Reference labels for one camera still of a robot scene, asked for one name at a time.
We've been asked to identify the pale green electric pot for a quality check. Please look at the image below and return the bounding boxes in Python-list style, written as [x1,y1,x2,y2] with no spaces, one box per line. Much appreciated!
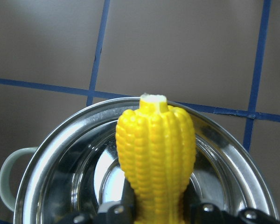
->
[0,96,279,224]

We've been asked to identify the yellow plastic corn cob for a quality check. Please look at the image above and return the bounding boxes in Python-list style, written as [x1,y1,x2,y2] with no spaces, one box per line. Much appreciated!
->
[115,94,196,224]

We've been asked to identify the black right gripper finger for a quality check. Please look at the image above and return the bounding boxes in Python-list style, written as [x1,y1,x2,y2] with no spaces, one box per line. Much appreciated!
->
[121,178,136,219]

